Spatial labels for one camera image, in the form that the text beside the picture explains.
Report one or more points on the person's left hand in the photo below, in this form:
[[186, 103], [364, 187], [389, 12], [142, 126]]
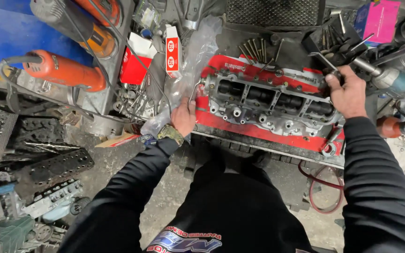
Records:
[[182, 117]]

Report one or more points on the person's right hand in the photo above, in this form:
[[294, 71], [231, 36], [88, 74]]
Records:
[[350, 95]]

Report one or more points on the person's left fingers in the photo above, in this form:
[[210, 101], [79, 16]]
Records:
[[189, 104]]

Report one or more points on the bent thin metal rod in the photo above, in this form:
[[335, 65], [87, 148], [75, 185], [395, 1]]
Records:
[[193, 91]]

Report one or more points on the grey metal bar tool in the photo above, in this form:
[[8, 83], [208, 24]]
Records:
[[322, 60]]

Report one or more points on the clear plastic bag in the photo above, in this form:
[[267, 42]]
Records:
[[192, 66]]

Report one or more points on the heap of sockets and bits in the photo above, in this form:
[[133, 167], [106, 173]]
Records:
[[135, 100]]

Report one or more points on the narrow red white box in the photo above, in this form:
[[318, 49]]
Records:
[[173, 52]]

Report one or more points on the wide red white box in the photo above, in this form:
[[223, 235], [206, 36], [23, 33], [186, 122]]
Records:
[[135, 63]]

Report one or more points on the flat cardboard piece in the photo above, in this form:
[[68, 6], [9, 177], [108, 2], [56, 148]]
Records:
[[118, 140]]

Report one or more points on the silver aluminium cylinder head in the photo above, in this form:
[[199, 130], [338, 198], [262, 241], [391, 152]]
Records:
[[269, 105]]

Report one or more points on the row of dark engine valves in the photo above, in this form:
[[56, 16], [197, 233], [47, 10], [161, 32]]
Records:
[[255, 51]]

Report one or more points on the person's black printed shirt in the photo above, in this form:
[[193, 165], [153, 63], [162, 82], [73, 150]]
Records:
[[230, 210]]

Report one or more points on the black perforated rubber mat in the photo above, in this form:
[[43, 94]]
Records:
[[274, 12]]

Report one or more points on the orange power tool body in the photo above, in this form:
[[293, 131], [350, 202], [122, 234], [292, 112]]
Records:
[[65, 70]]

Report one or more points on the orange black power tool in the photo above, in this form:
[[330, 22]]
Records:
[[100, 8]]

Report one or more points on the grey orange angle grinder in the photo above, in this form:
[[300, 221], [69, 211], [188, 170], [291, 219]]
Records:
[[72, 26]]

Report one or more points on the black tray of valves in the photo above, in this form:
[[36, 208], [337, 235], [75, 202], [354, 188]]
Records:
[[332, 40]]

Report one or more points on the heap of old engine parts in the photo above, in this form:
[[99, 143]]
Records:
[[26, 168]]

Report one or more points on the orange round tool head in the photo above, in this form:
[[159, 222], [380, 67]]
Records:
[[389, 126]]

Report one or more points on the teal grey power drill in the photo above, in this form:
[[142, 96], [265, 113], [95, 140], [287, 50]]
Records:
[[392, 79]]

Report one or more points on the pink cardboard box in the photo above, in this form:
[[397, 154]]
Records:
[[380, 21]]

